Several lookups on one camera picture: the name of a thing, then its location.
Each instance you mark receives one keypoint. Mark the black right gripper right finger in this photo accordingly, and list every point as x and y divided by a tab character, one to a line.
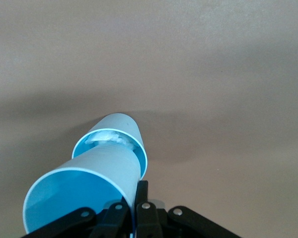
149	220

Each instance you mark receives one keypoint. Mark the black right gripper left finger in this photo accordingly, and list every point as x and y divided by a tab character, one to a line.
109	223

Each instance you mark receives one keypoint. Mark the blue cup with white filling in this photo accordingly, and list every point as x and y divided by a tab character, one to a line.
121	122

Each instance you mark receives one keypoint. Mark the white filling in cup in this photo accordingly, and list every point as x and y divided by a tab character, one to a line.
101	136

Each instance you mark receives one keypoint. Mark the brown table mat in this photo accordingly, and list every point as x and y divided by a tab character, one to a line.
213	74

